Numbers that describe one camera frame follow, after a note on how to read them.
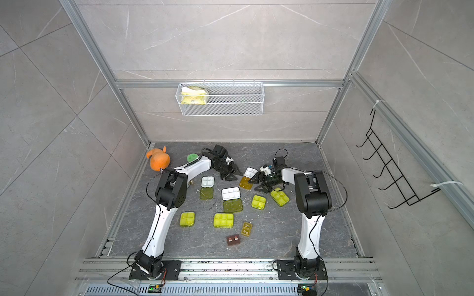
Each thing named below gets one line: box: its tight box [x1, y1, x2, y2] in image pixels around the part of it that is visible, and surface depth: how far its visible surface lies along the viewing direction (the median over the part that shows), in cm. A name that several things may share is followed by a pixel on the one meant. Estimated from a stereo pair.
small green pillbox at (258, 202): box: [251, 194, 267, 211], surface depth 95 cm
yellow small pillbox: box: [240, 222, 253, 237], surface depth 84 cm
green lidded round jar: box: [186, 152, 199, 163], surface depth 109 cm
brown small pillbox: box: [226, 234, 241, 247], surface depth 81 cm
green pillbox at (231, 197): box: [220, 186, 244, 213], surface depth 95 cm
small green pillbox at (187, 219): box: [179, 212, 196, 228], surface depth 88 cm
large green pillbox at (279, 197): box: [270, 187, 291, 207], surface depth 95 cm
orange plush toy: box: [145, 145, 171, 172], surface depth 103 cm
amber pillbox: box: [239, 166, 259, 191], surface depth 104 cm
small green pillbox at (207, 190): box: [199, 175, 215, 200], surface depth 100 cm
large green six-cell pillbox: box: [213, 213, 234, 229], surface depth 88 cm
